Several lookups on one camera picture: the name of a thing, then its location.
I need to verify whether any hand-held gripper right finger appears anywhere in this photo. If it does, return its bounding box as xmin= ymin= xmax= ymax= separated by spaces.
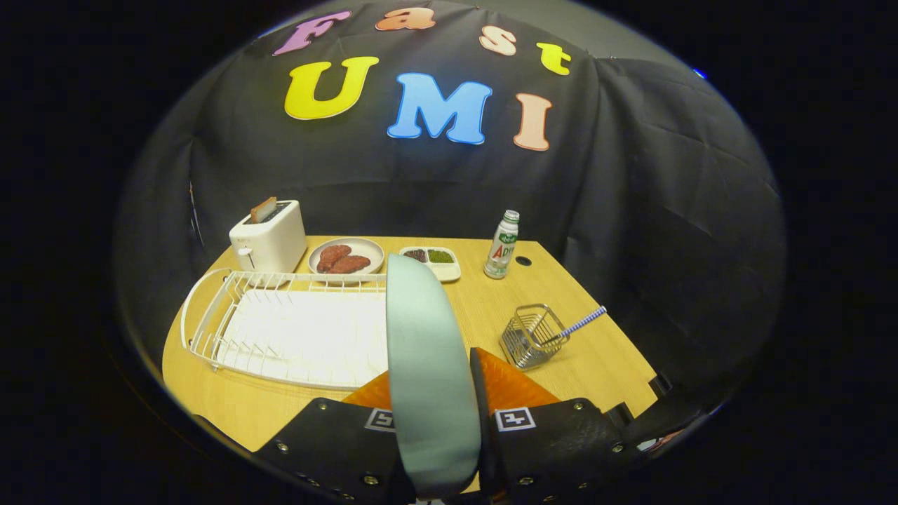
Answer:
xmin=469 ymin=347 xmax=639 ymax=505

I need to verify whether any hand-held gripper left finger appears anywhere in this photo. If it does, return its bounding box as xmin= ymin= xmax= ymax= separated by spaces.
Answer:
xmin=253 ymin=372 xmax=415 ymax=505

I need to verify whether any white wire dish rack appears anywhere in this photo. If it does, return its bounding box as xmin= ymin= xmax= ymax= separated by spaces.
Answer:
xmin=180 ymin=268 xmax=390 ymax=391

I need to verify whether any metal wire basket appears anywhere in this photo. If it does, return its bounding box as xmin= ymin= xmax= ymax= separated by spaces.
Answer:
xmin=500 ymin=304 xmax=570 ymax=370

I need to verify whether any pale green plate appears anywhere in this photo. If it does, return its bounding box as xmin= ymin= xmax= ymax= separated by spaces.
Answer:
xmin=386 ymin=254 xmax=482 ymax=500

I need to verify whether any spoon with blue checkered handle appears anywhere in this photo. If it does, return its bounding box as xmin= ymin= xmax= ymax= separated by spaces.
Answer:
xmin=544 ymin=306 xmax=608 ymax=346

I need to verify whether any pink plate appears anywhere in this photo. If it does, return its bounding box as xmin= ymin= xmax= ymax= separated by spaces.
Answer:
xmin=308 ymin=237 xmax=385 ymax=276

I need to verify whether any white and green drink bottle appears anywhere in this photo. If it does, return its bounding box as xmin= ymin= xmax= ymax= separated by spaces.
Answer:
xmin=483 ymin=210 xmax=521 ymax=280

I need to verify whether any white divided tray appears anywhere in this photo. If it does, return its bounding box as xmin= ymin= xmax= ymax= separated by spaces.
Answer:
xmin=399 ymin=245 xmax=462 ymax=283

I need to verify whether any white toaster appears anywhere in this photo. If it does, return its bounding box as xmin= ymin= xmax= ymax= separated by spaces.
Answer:
xmin=229 ymin=200 xmax=307 ymax=274

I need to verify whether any black backdrop cloth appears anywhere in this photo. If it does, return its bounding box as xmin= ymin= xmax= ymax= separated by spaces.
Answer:
xmin=116 ymin=0 xmax=786 ymax=408

